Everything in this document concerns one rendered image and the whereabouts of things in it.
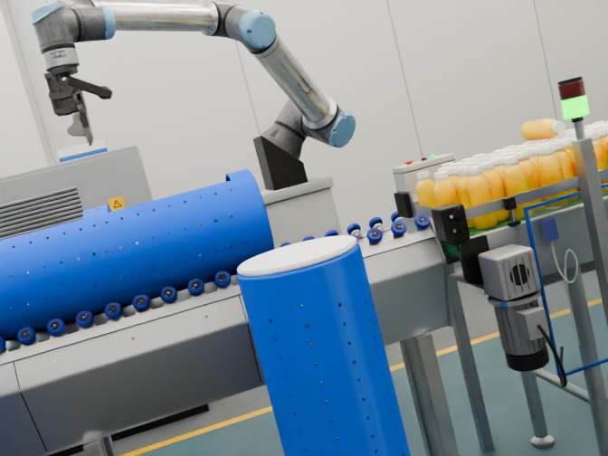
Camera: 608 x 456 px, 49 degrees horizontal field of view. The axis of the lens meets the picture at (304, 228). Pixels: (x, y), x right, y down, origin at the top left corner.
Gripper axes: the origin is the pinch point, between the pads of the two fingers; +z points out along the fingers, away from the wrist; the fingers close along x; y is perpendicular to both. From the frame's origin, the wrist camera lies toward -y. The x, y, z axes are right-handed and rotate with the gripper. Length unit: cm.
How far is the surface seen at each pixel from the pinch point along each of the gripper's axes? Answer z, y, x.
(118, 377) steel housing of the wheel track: 63, 9, 12
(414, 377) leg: 95, -76, -5
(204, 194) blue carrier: 21.6, -25.2, 9.7
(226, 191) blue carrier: 22.0, -31.1, 10.3
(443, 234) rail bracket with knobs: 48, -85, 22
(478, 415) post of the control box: 126, -103, -27
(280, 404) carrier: 68, -26, 52
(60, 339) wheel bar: 49, 21, 11
